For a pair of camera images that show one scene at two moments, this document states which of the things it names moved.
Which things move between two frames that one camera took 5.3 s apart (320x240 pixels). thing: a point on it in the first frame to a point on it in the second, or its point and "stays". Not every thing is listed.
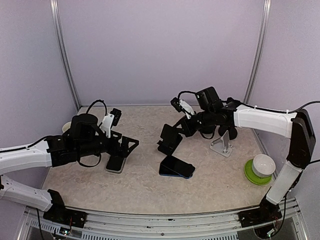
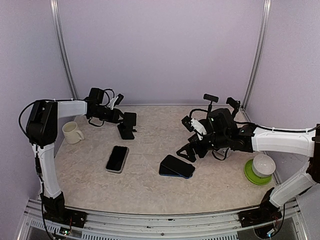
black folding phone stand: (170, 138) to (126, 128)
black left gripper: (123, 152) to (114, 118)
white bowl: (264, 165) stays
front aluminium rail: (282, 222) stays
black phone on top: (185, 169) stays
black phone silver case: (115, 164) stays
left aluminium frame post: (57, 31) stays
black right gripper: (189, 131) to (189, 147)
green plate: (249, 172) stays
